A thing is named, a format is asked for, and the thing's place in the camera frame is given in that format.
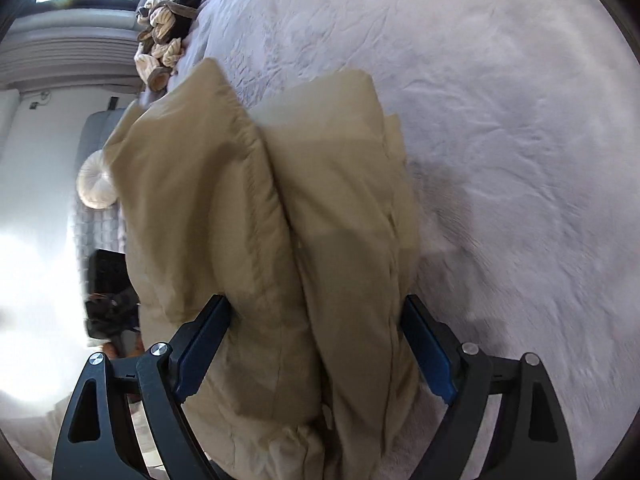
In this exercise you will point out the grey ribbed curtain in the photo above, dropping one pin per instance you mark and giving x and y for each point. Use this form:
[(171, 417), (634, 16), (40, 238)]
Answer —
[(66, 57)]

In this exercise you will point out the beige puffer down jacket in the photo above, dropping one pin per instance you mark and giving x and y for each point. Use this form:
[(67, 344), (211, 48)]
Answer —
[(299, 211)]

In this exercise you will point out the white round pleated cushion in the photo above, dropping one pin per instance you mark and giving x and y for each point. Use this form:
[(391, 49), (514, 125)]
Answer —
[(94, 184)]

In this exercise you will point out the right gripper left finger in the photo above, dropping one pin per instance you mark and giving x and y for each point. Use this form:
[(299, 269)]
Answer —
[(97, 439)]

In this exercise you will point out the beige striped knit garment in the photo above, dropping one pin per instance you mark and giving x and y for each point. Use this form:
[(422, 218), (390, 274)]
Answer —
[(164, 24)]

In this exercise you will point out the lavender plush bed blanket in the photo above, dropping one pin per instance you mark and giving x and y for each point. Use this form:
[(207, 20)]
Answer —
[(521, 124)]

